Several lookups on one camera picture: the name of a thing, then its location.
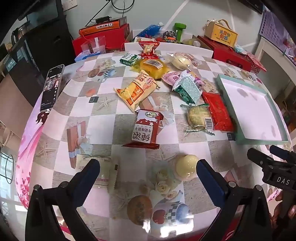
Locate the black cabinet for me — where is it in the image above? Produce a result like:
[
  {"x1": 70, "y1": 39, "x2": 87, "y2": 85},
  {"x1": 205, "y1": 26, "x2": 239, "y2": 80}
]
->
[{"x1": 23, "y1": 19, "x2": 75, "y2": 77}]

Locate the black cable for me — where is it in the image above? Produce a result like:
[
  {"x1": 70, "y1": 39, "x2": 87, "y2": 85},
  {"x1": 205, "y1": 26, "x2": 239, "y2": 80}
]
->
[{"x1": 84, "y1": 0, "x2": 134, "y2": 27}]

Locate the clear plastic box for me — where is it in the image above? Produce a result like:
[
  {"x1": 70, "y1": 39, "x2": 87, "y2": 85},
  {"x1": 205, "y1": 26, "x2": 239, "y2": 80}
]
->
[{"x1": 80, "y1": 36, "x2": 107, "y2": 55}]

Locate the black smartphone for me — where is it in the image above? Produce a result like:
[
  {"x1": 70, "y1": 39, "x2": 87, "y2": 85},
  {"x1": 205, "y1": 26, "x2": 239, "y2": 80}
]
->
[{"x1": 40, "y1": 64, "x2": 65, "y2": 113}]

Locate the yellow gift box with handle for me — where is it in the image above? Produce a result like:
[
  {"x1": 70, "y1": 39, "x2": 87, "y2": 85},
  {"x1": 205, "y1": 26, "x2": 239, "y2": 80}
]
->
[{"x1": 204, "y1": 19, "x2": 238, "y2": 48}]

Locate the purple cake roll packet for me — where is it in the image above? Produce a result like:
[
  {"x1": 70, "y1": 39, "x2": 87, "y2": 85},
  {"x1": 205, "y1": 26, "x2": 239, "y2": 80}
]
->
[{"x1": 161, "y1": 71, "x2": 185, "y2": 85}]

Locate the red patterned gift box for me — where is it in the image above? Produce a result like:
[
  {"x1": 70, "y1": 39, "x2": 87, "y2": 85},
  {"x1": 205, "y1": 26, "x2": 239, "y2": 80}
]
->
[{"x1": 245, "y1": 52, "x2": 267, "y2": 75}]

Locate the blue plastic bag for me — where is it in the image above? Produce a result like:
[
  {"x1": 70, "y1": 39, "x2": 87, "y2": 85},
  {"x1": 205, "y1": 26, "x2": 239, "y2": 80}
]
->
[{"x1": 135, "y1": 22, "x2": 164, "y2": 39}]

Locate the yellow clear snack packet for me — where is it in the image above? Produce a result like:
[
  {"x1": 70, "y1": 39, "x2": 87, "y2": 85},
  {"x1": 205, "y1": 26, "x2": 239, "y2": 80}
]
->
[{"x1": 131, "y1": 58, "x2": 169, "y2": 78}]

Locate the open cardboard box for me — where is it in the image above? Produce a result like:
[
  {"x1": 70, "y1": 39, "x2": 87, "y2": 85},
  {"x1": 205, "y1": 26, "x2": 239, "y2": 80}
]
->
[{"x1": 126, "y1": 30, "x2": 214, "y2": 50}]

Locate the red cake packet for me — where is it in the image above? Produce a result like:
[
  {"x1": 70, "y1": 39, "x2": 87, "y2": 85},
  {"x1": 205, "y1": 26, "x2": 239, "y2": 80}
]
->
[{"x1": 202, "y1": 91, "x2": 234, "y2": 131}]

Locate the white round jar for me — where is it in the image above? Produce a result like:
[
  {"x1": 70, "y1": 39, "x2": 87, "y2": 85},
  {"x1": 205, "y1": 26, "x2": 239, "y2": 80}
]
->
[{"x1": 183, "y1": 38, "x2": 201, "y2": 47}]

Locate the electric kettle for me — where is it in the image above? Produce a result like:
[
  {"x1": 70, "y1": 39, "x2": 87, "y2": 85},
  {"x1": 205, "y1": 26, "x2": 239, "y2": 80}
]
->
[{"x1": 10, "y1": 22, "x2": 31, "y2": 45}]

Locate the wall socket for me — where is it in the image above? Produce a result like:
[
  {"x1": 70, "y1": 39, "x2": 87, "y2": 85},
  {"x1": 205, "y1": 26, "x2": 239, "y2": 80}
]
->
[{"x1": 62, "y1": 0, "x2": 78, "y2": 11}]

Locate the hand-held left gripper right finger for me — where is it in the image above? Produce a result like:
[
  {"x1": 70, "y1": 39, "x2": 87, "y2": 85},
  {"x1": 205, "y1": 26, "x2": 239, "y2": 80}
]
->
[{"x1": 196, "y1": 159, "x2": 272, "y2": 241}]

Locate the wall poster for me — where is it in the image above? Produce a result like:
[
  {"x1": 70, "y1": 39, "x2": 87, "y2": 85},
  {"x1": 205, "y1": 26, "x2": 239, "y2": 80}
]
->
[{"x1": 259, "y1": 5, "x2": 296, "y2": 63}]

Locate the cream round snack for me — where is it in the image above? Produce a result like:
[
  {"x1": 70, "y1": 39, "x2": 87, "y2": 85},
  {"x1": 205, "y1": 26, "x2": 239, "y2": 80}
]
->
[{"x1": 174, "y1": 154, "x2": 200, "y2": 181}]

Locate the black television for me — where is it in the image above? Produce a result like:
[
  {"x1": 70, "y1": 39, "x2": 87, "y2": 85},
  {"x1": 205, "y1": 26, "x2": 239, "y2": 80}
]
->
[{"x1": 0, "y1": 0, "x2": 59, "y2": 26}]

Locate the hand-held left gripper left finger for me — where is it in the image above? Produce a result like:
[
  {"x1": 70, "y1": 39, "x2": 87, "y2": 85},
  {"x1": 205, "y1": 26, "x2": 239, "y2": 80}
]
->
[{"x1": 25, "y1": 159, "x2": 101, "y2": 241}]

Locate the red peanut packet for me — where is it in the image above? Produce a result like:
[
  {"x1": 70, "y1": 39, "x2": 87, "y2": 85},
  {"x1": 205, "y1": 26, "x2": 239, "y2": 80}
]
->
[{"x1": 138, "y1": 38, "x2": 161, "y2": 59}]

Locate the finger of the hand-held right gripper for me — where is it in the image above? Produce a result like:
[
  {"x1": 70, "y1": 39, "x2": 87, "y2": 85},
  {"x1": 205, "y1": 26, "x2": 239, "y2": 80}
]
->
[
  {"x1": 247, "y1": 148, "x2": 276, "y2": 166},
  {"x1": 269, "y1": 145, "x2": 296, "y2": 163}
]

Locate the orange snack packet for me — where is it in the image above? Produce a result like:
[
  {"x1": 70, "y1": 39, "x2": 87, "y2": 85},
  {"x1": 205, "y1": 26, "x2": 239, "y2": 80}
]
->
[{"x1": 113, "y1": 71, "x2": 161, "y2": 113}]

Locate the red and white biscuit packet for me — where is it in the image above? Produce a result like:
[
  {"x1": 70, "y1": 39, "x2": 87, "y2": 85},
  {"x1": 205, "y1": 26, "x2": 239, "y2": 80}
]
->
[{"x1": 122, "y1": 109, "x2": 164, "y2": 149}]

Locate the orange carton box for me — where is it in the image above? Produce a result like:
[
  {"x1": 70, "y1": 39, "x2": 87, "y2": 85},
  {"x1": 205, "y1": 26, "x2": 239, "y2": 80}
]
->
[{"x1": 79, "y1": 17, "x2": 127, "y2": 36}]

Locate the person's right hand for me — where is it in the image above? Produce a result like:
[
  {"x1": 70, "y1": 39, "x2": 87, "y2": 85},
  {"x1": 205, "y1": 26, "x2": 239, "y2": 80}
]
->
[{"x1": 268, "y1": 189, "x2": 296, "y2": 224}]

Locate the large red box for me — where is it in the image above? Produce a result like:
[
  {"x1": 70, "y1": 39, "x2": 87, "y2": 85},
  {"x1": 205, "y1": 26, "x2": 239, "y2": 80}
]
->
[{"x1": 198, "y1": 35, "x2": 252, "y2": 71}]

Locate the colourful dark snack bag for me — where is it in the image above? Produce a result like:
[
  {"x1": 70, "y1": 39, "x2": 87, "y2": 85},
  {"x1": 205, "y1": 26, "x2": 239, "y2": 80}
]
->
[{"x1": 162, "y1": 30, "x2": 179, "y2": 42}]

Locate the blue tissue pack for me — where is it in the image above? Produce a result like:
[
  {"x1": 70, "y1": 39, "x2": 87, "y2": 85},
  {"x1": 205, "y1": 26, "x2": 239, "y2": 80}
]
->
[{"x1": 74, "y1": 51, "x2": 100, "y2": 62}]

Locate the round pastry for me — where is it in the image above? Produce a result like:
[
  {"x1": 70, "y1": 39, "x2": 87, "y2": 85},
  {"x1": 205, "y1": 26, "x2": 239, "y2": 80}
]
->
[{"x1": 181, "y1": 103, "x2": 215, "y2": 136}]

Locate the green and white snack packet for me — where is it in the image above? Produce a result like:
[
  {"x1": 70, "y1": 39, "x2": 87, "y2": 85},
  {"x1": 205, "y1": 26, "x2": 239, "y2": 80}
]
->
[{"x1": 120, "y1": 52, "x2": 140, "y2": 66}]

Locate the bread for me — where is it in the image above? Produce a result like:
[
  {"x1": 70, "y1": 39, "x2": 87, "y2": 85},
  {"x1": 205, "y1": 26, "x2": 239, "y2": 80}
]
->
[{"x1": 167, "y1": 52, "x2": 204, "y2": 70}]

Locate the teal rimmed white tray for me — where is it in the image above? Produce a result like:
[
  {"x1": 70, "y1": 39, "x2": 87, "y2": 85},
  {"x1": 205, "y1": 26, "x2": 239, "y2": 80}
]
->
[{"x1": 216, "y1": 74, "x2": 289, "y2": 145}]

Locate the teal small packet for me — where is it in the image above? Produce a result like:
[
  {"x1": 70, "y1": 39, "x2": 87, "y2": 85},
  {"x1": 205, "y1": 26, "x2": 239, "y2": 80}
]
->
[{"x1": 233, "y1": 45, "x2": 249, "y2": 55}]

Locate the green patterned snack packet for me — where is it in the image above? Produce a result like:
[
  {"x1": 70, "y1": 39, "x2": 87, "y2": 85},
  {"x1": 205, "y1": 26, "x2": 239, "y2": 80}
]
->
[{"x1": 172, "y1": 70, "x2": 202, "y2": 105}]

